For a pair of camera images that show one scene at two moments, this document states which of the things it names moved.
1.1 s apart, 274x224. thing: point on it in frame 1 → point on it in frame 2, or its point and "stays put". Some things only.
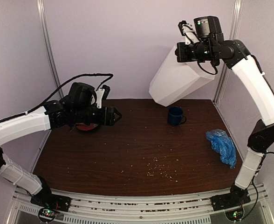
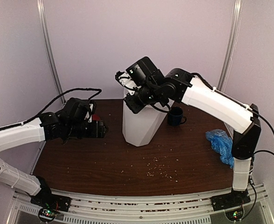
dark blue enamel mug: [176, 116] stays put
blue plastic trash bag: [222, 144] stays put
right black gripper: [182, 56] → [135, 107]
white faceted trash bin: [177, 80] → [143, 128]
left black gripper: [109, 121] → [97, 132]
